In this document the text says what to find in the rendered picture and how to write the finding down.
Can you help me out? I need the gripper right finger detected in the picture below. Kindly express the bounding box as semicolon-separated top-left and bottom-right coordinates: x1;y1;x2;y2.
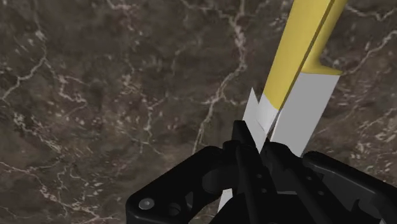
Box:
260;139;397;224

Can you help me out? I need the yellow handled knife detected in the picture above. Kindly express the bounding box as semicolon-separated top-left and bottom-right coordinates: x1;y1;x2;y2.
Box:
218;0;349;213

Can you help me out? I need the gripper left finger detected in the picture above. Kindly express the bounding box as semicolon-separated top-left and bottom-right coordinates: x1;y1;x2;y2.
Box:
125;120;270;224

